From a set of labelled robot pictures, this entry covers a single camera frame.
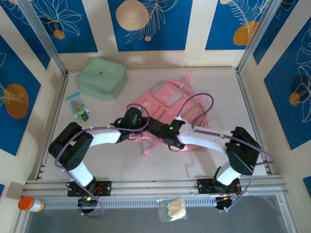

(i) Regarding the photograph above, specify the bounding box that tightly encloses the aluminium side rail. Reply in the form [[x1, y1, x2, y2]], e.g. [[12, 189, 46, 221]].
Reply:
[[35, 71, 70, 181], [235, 67, 274, 177]]

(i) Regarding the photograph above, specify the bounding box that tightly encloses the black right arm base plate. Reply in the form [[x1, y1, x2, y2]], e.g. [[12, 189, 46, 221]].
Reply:
[[194, 179, 241, 195]]

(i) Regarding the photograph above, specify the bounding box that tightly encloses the aluminium front rail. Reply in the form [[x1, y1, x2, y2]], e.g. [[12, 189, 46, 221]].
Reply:
[[21, 179, 285, 198]]

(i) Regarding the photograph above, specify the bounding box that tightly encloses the pink backpack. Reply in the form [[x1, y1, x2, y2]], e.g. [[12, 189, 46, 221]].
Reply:
[[128, 70, 210, 158]]

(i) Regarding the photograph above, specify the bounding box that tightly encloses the orange capped bottle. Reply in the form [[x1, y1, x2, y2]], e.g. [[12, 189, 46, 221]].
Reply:
[[17, 196, 45, 213]]

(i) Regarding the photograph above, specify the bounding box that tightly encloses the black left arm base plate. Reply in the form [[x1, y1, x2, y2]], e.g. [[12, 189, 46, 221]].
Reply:
[[67, 181, 112, 197]]

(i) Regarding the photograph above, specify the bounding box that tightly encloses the clear packet with green item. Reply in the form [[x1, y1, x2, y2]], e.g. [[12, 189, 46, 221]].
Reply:
[[65, 94, 91, 122]]

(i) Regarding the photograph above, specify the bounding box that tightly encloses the clear bag with cotton pads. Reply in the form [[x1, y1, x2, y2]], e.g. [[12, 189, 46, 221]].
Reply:
[[156, 197, 188, 222]]

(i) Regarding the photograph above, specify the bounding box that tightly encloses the mint green zip pouch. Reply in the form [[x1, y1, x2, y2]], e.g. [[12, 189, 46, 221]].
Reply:
[[76, 57, 129, 101]]

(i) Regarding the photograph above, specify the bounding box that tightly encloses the aluminium corner post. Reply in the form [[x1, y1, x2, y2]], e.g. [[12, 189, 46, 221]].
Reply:
[[236, 0, 285, 73], [17, 0, 68, 75]]

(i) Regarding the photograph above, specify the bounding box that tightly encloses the black connector bracket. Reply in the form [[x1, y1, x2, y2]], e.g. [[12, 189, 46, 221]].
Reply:
[[77, 197, 99, 214], [215, 195, 241, 213]]

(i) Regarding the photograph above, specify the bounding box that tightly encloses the slotted grey cable duct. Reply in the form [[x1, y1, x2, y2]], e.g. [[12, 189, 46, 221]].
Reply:
[[41, 197, 218, 210]]

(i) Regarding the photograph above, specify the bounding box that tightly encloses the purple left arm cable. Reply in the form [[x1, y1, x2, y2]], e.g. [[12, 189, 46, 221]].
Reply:
[[54, 103, 151, 218]]

